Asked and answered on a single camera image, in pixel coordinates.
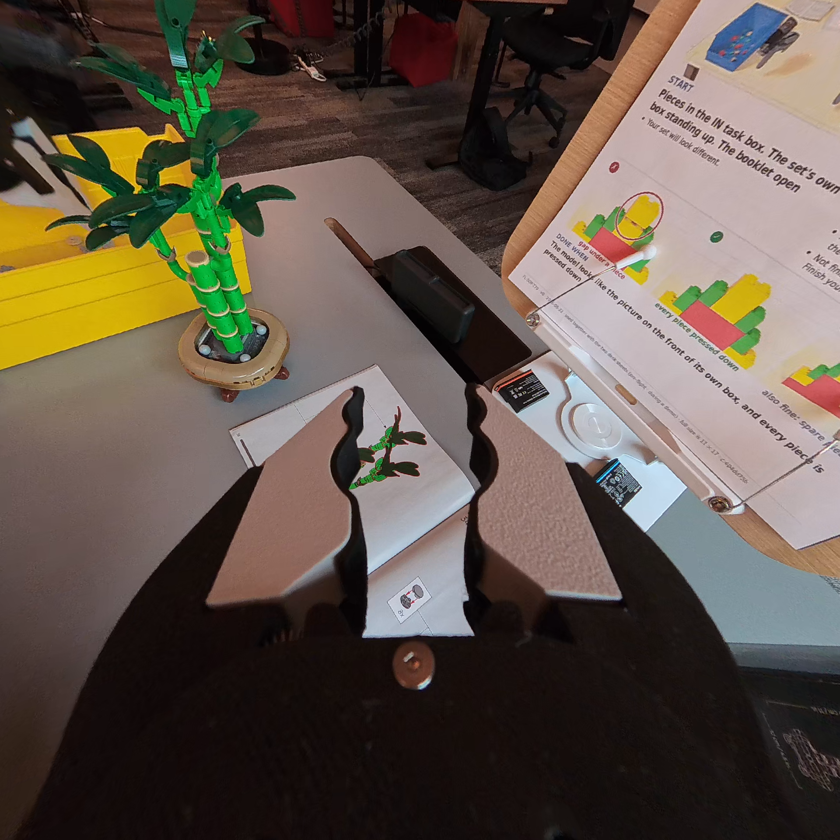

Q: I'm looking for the green lego bamboo plant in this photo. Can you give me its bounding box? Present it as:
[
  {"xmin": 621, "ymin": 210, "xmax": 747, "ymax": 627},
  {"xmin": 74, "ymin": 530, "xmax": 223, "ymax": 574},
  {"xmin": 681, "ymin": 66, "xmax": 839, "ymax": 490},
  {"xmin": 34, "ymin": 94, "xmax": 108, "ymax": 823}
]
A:
[{"xmin": 45, "ymin": 0, "xmax": 296, "ymax": 403}]

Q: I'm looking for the instruction sheet on wooden stand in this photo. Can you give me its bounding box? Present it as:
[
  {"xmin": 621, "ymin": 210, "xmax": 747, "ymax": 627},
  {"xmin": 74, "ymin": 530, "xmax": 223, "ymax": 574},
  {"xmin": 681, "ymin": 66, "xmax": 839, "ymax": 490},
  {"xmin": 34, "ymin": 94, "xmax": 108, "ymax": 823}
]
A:
[{"xmin": 502, "ymin": 0, "xmax": 840, "ymax": 578}]

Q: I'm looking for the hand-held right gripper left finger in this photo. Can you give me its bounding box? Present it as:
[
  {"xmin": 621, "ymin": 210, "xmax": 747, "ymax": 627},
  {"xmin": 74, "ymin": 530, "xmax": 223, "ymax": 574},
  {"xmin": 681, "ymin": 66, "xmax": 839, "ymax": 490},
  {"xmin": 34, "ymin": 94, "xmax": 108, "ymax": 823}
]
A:
[{"xmin": 206, "ymin": 386, "xmax": 368, "ymax": 636}]

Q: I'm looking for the black office chair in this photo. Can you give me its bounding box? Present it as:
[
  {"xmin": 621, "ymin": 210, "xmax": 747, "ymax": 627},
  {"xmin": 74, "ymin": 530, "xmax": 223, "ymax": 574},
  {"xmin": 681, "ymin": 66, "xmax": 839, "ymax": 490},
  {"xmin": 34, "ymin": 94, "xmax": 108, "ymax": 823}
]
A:
[{"xmin": 489, "ymin": 0, "xmax": 634, "ymax": 151}]

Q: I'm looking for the black floor bag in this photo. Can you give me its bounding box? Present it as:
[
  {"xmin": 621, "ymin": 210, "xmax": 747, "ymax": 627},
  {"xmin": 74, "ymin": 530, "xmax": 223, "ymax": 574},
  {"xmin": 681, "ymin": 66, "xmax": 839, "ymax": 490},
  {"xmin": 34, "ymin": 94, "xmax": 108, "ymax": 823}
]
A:
[{"xmin": 458, "ymin": 108, "xmax": 526, "ymax": 191}]

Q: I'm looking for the black desk power box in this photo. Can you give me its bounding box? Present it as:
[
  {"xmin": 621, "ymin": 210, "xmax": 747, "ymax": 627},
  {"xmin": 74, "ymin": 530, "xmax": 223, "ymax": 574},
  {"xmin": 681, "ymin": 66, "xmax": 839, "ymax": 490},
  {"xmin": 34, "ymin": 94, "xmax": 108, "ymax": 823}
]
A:
[{"xmin": 374, "ymin": 246, "xmax": 532, "ymax": 385}]

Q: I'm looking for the small black battery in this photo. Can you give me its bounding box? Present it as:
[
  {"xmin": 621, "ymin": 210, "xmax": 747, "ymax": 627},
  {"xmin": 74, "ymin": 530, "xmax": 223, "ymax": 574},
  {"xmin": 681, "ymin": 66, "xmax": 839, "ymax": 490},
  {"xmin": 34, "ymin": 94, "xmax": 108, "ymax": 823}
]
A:
[
  {"xmin": 595, "ymin": 458, "xmax": 643, "ymax": 508},
  {"xmin": 493, "ymin": 369, "xmax": 551, "ymax": 413}
]

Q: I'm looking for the white board stand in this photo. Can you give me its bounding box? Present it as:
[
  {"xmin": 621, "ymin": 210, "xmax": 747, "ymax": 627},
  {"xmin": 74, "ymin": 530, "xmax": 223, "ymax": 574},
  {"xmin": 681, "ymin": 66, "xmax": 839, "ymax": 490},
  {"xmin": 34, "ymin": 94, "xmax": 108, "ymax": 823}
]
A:
[{"xmin": 489, "ymin": 315, "xmax": 746, "ymax": 532}]

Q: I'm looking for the black printed box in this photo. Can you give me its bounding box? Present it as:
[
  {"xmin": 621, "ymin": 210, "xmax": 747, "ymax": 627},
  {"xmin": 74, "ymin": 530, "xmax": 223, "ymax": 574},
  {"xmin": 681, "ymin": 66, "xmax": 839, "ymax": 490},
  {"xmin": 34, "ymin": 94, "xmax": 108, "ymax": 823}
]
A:
[{"xmin": 742, "ymin": 666, "xmax": 840, "ymax": 840}]

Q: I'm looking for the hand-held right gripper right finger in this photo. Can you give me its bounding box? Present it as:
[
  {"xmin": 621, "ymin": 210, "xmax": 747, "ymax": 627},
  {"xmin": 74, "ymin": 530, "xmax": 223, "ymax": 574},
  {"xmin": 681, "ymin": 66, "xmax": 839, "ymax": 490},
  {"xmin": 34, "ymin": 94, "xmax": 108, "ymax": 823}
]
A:
[{"xmin": 461, "ymin": 384, "xmax": 623, "ymax": 636}]

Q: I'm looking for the red storage bin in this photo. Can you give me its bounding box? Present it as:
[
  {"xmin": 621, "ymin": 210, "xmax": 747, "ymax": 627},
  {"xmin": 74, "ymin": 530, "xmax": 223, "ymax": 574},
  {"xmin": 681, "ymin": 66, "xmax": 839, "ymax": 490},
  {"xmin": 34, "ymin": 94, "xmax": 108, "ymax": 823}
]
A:
[
  {"xmin": 389, "ymin": 12, "xmax": 459, "ymax": 88},
  {"xmin": 268, "ymin": 0, "xmax": 336, "ymax": 38}
]

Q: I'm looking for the yellow plastic bin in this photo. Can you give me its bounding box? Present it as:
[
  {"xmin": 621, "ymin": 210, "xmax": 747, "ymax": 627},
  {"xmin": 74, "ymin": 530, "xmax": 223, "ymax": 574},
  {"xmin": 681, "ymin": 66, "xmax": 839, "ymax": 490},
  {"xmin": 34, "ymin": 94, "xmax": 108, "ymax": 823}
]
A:
[{"xmin": 0, "ymin": 125, "xmax": 252, "ymax": 371}]

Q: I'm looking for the lego instruction booklet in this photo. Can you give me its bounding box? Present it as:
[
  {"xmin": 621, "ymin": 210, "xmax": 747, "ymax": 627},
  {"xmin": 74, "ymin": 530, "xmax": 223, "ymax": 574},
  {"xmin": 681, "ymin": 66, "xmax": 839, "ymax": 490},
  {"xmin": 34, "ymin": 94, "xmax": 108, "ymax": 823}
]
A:
[{"xmin": 230, "ymin": 364, "xmax": 476, "ymax": 639}]

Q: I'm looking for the black floor stand pole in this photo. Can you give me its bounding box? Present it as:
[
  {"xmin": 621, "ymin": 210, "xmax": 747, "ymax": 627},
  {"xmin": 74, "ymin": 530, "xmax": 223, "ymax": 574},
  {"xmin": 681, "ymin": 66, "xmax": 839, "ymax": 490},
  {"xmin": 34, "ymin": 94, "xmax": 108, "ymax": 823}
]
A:
[{"xmin": 233, "ymin": 36, "xmax": 291, "ymax": 76}]

